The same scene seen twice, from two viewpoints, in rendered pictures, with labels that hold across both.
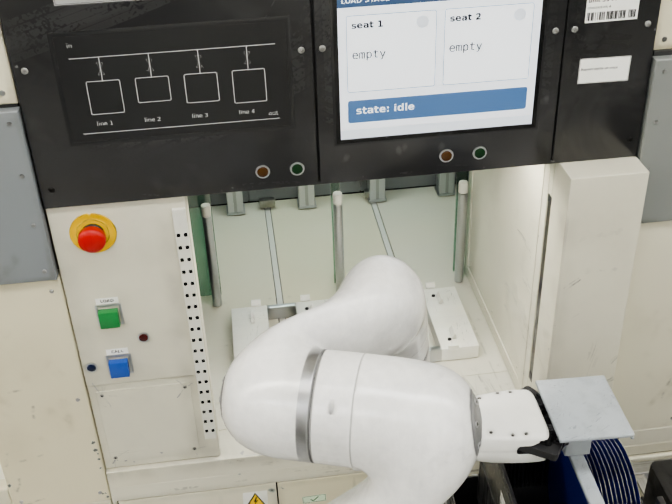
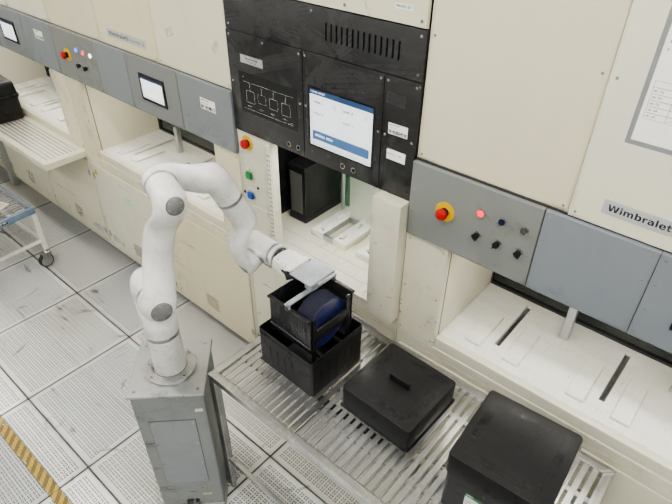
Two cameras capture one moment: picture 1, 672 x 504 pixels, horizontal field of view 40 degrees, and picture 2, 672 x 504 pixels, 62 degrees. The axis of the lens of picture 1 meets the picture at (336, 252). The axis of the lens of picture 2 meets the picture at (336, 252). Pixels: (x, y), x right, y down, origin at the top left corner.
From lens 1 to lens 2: 1.48 m
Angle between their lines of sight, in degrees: 38
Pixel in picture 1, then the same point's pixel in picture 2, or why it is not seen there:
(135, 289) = (256, 169)
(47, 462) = not seen: hidden behind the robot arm
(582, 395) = (317, 269)
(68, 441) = not seen: hidden behind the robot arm
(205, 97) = (274, 109)
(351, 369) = (159, 176)
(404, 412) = (155, 190)
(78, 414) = not seen: hidden behind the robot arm
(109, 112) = (251, 102)
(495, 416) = (285, 256)
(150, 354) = (259, 195)
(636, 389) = (414, 315)
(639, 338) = (414, 290)
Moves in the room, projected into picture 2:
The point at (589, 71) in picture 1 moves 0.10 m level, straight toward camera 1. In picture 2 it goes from (390, 154) to (363, 160)
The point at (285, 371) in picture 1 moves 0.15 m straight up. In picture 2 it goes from (151, 170) to (141, 124)
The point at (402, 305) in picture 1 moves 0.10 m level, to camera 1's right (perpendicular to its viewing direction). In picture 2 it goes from (200, 175) to (218, 187)
